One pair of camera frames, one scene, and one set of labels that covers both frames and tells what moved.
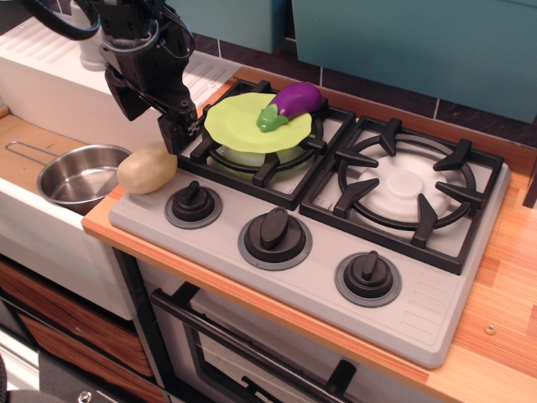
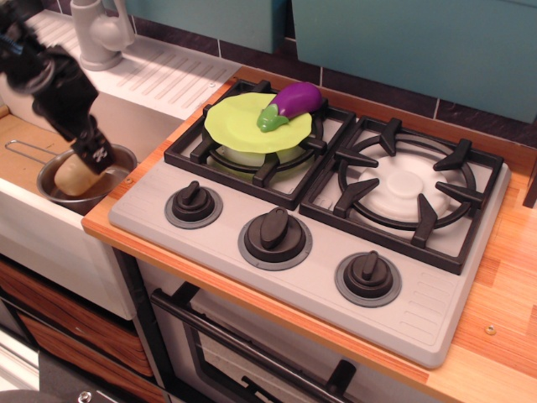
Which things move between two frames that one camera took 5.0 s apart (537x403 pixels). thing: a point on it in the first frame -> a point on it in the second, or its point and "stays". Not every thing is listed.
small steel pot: x=79 y=179 stays
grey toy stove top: x=386 y=229 stays
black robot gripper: x=149 y=44 -> x=64 y=97
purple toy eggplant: x=293 y=101 stays
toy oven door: x=216 y=348 stays
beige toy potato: x=148 y=169 -> x=74 y=177
